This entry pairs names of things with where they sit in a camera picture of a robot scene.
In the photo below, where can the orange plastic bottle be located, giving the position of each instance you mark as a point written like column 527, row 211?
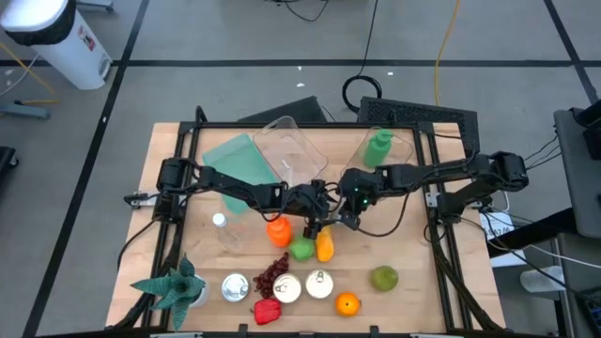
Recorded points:
column 280, row 234

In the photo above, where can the grey power strip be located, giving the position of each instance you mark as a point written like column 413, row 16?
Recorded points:
column 26, row 111

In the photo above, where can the black device on cabinet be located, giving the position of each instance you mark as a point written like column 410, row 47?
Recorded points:
column 594, row 141

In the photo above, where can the green plastic bottle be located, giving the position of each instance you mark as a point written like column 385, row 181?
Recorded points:
column 377, row 150

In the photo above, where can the yellow toy mango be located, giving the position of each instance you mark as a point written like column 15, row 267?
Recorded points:
column 325, row 249

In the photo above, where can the black aluminium table frame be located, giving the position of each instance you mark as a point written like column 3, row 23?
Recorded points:
column 235, row 126

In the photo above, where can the bright green toy apple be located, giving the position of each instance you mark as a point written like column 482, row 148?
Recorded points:
column 302, row 250

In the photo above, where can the light grey chair foot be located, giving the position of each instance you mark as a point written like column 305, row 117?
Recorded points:
column 540, row 280

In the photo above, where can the olive green toy pear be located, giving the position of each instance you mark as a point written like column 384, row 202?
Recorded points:
column 384, row 279

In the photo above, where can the toy orange fruit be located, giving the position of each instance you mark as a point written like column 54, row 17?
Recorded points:
column 347, row 304

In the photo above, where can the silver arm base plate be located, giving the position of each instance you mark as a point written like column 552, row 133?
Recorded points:
column 141, row 201
column 433, row 199

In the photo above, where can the clear plastic bin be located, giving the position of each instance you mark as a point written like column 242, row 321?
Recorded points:
column 399, row 145
column 291, row 150

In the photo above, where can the black floor equipment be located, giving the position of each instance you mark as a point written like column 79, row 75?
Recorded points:
column 5, row 159

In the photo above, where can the clear white-capped water bottle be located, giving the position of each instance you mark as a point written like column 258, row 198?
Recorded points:
column 219, row 219

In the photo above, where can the red toy bell pepper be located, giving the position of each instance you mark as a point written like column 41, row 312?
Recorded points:
column 266, row 311

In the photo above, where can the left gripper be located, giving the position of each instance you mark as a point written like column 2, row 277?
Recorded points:
column 303, row 202

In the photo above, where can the dark red toy grapes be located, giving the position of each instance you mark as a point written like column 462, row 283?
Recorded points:
column 270, row 277

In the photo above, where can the black beam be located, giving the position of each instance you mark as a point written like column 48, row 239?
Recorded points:
column 535, row 232

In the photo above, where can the grey cabinet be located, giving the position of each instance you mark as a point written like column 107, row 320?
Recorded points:
column 575, row 188

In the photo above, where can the white plant pot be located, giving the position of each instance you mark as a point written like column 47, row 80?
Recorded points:
column 203, row 296

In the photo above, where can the cream lid tin can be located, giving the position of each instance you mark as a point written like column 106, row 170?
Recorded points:
column 287, row 288
column 319, row 284

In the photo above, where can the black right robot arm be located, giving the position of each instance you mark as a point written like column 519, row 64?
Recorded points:
column 446, row 169

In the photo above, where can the white label sheet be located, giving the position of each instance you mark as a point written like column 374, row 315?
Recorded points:
column 500, row 229

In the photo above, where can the black mesh computer case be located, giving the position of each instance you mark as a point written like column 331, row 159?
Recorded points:
column 413, row 112

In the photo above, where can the teal translucent plastic tray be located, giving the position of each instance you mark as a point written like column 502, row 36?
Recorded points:
column 235, row 159

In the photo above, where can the white trash bin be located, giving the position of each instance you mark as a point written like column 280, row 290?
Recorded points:
column 70, row 51

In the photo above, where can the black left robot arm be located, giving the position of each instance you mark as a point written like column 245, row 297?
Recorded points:
column 235, row 187

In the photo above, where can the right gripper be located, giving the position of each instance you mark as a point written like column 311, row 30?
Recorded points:
column 359, row 188

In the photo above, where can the teal artificial plant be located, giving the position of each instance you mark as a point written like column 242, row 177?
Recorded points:
column 176, row 288

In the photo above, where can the black flat panel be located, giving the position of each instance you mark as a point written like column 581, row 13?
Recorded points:
column 291, row 112

